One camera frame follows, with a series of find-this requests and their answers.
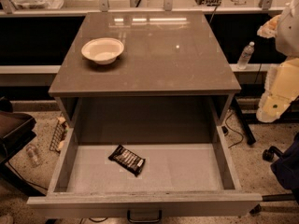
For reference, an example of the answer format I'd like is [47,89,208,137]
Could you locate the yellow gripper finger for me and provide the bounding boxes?
[256,91,290,123]
[257,15,280,38]

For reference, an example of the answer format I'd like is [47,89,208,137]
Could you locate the black drawer handle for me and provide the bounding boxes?
[126,210,163,224]

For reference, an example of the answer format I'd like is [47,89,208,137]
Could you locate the black office chair base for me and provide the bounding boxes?
[262,133,299,204]

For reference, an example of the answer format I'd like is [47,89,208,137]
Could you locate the clear water bottle on ledge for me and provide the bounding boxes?
[236,41,255,70]

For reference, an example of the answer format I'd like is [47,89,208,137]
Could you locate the black tray cart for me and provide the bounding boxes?
[0,97,43,197]

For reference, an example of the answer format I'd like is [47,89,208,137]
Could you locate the black rxbar chocolate wrapper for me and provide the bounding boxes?
[108,145,146,176]

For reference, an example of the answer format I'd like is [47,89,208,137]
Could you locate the open grey top drawer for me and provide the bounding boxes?
[27,129,262,218]

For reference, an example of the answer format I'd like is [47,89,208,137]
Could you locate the grey cabinet with counter top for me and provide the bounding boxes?
[48,10,242,146]

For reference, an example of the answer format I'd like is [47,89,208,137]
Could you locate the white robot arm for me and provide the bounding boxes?
[256,0,299,123]

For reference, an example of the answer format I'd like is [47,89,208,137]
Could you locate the white paper bowl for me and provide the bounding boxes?
[81,38,124,65]

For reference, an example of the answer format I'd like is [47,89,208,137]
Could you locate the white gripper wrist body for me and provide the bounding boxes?
[270,58,299,102]

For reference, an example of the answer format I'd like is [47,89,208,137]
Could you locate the black floor cable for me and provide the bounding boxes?
[221,110,247,149]

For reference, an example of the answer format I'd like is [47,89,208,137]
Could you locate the wire basket on floor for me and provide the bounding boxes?
[50,116,68,153]

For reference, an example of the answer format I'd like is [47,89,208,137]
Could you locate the clear bottle on floor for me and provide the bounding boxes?
[26,144,42,167]

